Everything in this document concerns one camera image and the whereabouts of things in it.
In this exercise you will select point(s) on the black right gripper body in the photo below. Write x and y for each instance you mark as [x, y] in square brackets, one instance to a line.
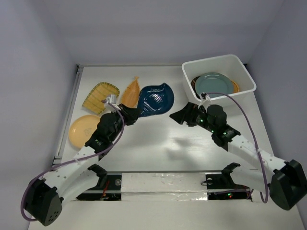
[201, 119]

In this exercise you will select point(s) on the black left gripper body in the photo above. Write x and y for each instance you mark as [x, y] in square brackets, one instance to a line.
[120, 107]

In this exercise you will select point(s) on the orange leaf-shaped plate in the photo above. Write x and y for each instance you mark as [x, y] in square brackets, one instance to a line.
[130, 96]

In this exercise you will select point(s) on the dark blue leaf dish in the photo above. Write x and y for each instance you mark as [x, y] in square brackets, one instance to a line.
[155, 100]

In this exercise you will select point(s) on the striped rim round plate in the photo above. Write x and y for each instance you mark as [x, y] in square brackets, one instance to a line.
[193, 86]

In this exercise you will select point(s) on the teal round ceramic plate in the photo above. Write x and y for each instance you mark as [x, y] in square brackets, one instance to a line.
[213, 82]

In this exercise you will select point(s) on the orange woven round plate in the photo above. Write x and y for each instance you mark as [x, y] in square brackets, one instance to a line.
[236, 87]

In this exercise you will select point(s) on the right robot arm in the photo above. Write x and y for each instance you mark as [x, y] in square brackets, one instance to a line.
[284, 181]

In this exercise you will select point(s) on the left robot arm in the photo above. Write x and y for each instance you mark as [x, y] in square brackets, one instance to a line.
[47, 194]

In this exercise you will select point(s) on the yellow green bamboo-pattern plate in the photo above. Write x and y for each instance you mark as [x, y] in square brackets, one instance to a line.
[100, 92]

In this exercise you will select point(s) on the yellow round plate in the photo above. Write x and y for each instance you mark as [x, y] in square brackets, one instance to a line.
[82, 129]

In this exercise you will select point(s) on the white front panel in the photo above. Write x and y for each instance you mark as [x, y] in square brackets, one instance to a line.
[176, 215]

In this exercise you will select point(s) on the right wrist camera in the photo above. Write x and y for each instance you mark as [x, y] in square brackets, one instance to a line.
[205, 99]

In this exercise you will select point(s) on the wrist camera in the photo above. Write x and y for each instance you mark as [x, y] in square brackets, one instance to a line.
[205, 99]
[110, 99]

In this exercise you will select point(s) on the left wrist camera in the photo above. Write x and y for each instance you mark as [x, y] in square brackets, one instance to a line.
[110, 99]

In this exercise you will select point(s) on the aluminium side rail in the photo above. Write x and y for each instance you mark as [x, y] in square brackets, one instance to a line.
[67, 118]

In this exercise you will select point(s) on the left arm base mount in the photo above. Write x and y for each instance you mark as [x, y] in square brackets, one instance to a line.
[108, 187]

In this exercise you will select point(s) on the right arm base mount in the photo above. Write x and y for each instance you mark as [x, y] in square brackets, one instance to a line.
[220, 186]

